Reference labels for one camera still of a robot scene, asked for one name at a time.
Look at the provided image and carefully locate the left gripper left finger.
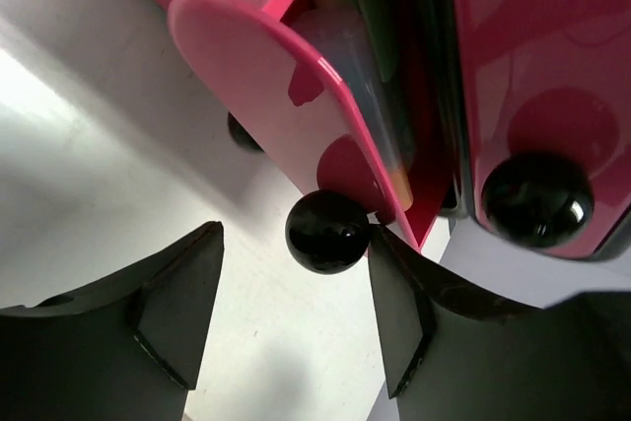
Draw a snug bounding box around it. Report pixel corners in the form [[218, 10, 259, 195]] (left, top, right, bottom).
[[1, 222, 224, 420]]

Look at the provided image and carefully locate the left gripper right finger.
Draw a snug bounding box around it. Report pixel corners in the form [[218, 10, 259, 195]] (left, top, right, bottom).
[[368, 225, 630, 420]]

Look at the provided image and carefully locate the green capped highlighter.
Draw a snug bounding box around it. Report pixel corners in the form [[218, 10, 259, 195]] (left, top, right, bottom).
[[357, 0, 405, 84]]

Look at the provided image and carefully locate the orange capped highlighter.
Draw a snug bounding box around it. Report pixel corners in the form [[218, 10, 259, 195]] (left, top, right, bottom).
[[293, 0, 416, 210]]

